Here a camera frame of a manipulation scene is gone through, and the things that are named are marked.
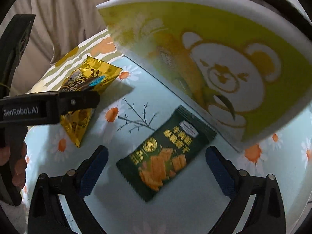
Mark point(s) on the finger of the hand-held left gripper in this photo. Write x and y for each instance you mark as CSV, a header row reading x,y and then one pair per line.
x,y
80,102

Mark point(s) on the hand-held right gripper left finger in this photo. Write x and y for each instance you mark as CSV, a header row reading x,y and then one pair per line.
x,y
93,173

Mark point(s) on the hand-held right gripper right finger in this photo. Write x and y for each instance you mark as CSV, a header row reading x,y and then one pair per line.
x,y
220,173

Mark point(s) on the gold snack packet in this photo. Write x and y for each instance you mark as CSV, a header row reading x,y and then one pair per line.
x,y
73,129

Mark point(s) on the dark green cracker packet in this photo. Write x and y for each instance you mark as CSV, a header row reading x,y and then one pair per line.
x,y
158,156

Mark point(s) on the yellow-green bear print box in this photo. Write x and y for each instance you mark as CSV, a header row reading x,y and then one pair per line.
x,y
219,65

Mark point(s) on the person's left hand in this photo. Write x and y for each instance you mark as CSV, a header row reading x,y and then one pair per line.
x,y
20,165

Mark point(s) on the daisy print tablecloth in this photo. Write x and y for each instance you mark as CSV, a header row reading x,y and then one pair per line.
x,y
195,199

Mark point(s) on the floral striped blanket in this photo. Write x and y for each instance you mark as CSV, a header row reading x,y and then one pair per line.
x,y
73,52

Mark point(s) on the beige curtain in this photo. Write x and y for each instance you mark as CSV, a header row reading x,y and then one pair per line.
x,y
61,17

